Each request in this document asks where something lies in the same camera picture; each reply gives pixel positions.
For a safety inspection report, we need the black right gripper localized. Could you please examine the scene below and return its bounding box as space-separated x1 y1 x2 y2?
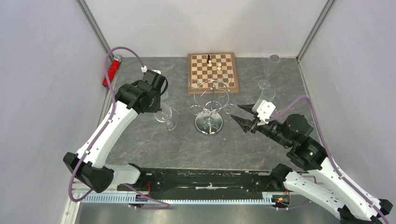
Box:
230 102 292 147

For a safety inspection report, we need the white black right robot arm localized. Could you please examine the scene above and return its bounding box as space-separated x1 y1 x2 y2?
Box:
231 105 393 224

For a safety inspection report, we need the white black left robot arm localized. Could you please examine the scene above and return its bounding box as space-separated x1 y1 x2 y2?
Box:
63 70 168 193

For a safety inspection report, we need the chrome wine glass rack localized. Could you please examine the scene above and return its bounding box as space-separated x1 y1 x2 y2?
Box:
190 79 231 136

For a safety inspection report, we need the wooden chessboard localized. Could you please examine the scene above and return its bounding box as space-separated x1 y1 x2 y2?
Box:
187 52 240 94

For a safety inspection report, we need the red cylindrical can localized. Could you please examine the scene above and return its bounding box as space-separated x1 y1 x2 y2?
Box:
107 55 122 83

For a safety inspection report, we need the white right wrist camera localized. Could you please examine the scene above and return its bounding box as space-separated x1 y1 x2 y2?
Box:
252 99 276 126

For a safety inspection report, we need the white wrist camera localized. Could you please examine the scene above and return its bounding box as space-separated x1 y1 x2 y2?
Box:
252 99 276 126
141 65 162 75

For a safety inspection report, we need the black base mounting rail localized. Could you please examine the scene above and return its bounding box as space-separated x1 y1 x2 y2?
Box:
132 168 286 200

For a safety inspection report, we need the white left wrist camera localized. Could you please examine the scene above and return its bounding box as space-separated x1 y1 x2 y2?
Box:
141 65 162 75

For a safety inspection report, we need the white slotted cable duct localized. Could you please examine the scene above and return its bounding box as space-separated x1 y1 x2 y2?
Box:
82 193 276 205

